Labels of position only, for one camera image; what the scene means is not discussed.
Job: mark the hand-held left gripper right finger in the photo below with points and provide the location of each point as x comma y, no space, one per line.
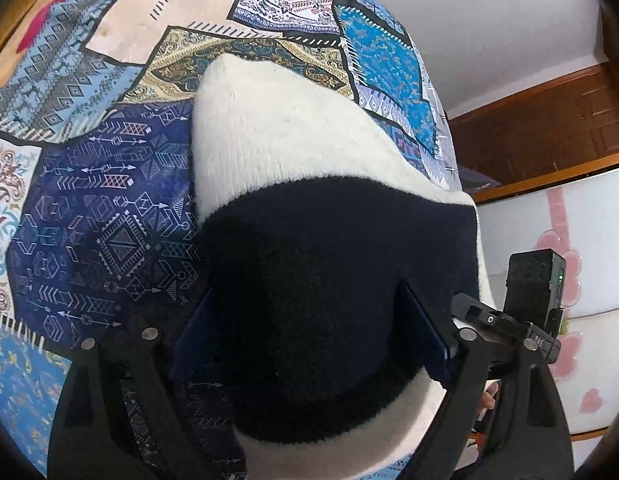
423,335

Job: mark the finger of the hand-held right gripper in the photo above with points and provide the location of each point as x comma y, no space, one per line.
482,315

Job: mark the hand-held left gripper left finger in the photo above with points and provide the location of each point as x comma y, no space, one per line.
189,342

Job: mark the cream and navy striped sweater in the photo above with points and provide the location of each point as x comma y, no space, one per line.
289,160

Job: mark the person's right hand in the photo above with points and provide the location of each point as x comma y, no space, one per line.
489,400

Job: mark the frosted glass wardrobe door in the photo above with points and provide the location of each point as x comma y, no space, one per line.
579,210

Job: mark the grey striped bed sheet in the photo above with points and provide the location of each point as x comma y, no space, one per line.
447,160

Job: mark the dark wooden door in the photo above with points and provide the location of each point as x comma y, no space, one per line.
539,125

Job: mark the patchwork printed blanket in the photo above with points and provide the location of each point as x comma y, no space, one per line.
89,185

